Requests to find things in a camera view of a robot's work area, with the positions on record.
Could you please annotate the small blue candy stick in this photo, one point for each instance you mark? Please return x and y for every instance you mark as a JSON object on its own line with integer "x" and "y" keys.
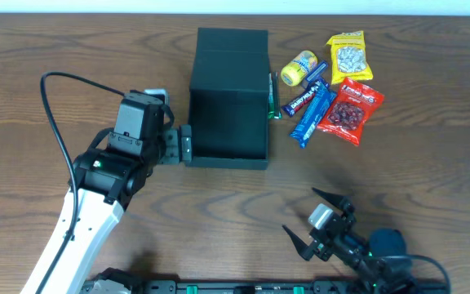
{"x": 315, "y": 74}

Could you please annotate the yellow Hacks candy bag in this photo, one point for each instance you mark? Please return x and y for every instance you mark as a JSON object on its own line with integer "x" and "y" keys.
{"x": 348, "y": 57}

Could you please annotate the red Hacks candy bag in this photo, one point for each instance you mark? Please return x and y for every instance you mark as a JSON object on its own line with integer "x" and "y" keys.
{"x": 350, "y": 110}

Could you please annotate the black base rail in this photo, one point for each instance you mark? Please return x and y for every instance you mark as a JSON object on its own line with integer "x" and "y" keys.
{"x": 113, "y": 281}

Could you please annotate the purple Dairy Milk chocolate bar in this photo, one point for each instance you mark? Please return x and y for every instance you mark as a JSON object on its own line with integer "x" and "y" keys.
{"x": 305, "y": 97}

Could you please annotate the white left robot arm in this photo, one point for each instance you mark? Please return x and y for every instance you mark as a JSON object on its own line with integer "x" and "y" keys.
{"x": 114, "y": 167}

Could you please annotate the green wrapped snack bar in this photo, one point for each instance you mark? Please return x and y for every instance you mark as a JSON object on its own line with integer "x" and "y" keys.
{"x": 274, "y": 111}

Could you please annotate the blue cookie roll pack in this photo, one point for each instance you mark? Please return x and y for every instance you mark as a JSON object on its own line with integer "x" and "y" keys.
{"x": 315, "y": 112}

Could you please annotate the black fabric storage box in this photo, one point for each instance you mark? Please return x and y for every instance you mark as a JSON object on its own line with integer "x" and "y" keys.
{"x": 228, "y": 99}

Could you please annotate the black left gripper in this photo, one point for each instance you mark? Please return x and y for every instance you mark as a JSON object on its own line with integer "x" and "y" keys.
{"x": 184, "y": 144}

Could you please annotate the yellow Mentos candy tub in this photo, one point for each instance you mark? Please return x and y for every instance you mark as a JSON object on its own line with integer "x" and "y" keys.
{"x": 297, "y": 69}

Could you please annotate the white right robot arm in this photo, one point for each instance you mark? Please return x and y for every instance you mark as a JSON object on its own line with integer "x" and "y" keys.
{"x": 380, "y": 261}

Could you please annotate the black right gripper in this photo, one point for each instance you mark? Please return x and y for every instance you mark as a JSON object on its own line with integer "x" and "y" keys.
{"x": 329, "y": 230}

